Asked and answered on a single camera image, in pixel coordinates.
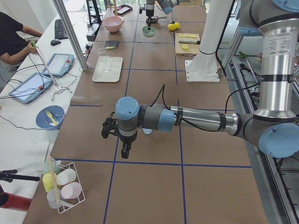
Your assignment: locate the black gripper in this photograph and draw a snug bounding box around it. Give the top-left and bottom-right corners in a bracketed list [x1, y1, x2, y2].
[118, 127, 137, 159]
[146, 3, 155, 30]

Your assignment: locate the small light blue cup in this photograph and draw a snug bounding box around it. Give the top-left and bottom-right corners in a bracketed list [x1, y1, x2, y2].
[142, 128, 152, 134]

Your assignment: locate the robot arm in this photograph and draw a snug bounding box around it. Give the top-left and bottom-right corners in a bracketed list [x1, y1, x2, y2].
[139, 0, 180, 30]
[113, 0, 299, 158]

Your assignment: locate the metal ice scoop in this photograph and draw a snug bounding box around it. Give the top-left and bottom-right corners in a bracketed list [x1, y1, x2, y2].
[151, 16, 167, 23]

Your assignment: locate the green bowl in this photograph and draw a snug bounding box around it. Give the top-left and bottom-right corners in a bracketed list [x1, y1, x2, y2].
[142, 26, 156, 38]

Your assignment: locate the pink bowl with ice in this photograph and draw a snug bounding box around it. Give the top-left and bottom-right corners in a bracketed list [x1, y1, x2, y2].
[103, 16, 124, 33]

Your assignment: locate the large blue bowl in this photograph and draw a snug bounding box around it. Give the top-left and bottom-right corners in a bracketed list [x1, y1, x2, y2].
[36, 105, 65, 131]

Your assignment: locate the large yellow lemon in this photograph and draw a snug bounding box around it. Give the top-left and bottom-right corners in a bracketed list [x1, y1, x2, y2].
[167, 23, 177, 31]

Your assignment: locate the small yellow lemon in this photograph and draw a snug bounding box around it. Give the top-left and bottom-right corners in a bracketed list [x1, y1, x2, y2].
[174, 22, 180, 29]

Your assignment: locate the lemon half slice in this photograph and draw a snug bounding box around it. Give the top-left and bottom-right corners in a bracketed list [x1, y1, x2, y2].
[181, 44, 189, 50]

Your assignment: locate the yellow plastic knife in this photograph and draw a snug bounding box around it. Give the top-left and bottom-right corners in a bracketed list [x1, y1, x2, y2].
[178, 34, 196, 38]

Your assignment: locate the dark grey folded cloth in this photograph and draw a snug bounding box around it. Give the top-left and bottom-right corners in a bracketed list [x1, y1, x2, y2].
[104, 41, 119, 49]

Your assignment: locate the wooden cutting board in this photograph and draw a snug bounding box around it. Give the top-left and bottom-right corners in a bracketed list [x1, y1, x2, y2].
[175, 33, 200, 55]

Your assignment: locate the clear wine glass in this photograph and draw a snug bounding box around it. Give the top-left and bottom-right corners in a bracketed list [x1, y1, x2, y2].
[98, 47, 111, 73]

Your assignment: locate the cream bear serving tray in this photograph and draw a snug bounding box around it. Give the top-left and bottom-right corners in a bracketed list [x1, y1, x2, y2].
[92, 56, 123, 83]

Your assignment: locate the yellow plastic fork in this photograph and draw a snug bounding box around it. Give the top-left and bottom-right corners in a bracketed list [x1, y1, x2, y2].
[46, 111, 58, 126]

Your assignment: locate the black keyboard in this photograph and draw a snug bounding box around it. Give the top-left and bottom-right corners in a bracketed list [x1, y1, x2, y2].
[54, 19, 68, 40]

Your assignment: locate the long grabber stick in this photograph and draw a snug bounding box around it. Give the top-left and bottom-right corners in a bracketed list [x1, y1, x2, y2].
[31, 41, 73, 102]

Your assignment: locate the black computer mouse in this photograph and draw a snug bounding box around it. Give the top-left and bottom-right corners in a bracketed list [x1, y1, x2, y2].
[50, 39, 61, 46]

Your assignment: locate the far blue teach pendant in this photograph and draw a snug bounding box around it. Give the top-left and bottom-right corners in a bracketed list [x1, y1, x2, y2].
[47, 53, 74, 77]

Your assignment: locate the blue teach pendant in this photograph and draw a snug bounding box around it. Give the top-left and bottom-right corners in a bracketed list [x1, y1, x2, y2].
[9, 72, 53, 104]
[47, 53, 74, 77]

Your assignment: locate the near blue teach pendant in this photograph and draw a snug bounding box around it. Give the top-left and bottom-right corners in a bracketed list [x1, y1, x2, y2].
[9, 72, 53, 104]

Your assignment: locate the red bottle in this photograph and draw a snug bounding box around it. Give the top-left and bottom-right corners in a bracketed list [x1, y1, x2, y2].
[0, 192, 31, 211]

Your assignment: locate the seated person black shirt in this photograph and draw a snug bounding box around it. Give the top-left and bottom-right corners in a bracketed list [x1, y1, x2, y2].
[0, 12, 42, 65]

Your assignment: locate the metal handled knife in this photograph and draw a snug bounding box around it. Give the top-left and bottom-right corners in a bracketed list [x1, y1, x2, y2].
[178, 40, 201, 45]

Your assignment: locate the white wire cup rack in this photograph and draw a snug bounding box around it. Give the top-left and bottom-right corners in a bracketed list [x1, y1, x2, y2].
[42, 157, 85, 214]

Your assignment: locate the white central robot pedestal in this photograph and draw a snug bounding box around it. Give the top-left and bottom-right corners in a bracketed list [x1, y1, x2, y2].
[185, 0, 235, 82]

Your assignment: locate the aluminium frame post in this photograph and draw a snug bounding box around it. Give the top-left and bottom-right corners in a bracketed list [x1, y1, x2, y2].
[53, 0, 88, 71]

